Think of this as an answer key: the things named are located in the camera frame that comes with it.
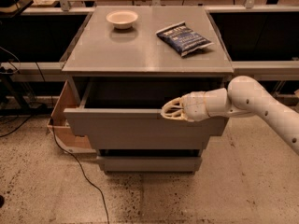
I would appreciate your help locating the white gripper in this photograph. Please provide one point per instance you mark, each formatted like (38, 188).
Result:
(193, 106)

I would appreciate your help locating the grey top drawer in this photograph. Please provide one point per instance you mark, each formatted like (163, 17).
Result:
(124, 114)

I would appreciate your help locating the grey drawer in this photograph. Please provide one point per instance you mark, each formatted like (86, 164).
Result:
(124, 114)
(149, 164)

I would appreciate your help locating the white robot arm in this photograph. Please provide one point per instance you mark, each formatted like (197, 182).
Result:
(243, 96)

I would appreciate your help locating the grey drawer cabinet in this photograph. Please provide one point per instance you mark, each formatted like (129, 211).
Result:
(103, 51)

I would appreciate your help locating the grey bottom drawer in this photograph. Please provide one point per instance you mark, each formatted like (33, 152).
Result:
(149, 164)

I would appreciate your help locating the blue chip bag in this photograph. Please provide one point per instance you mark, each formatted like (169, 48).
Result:
(183, 39)

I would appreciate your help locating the white ceramic bowl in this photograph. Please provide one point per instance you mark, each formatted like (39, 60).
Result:
(122, 19)

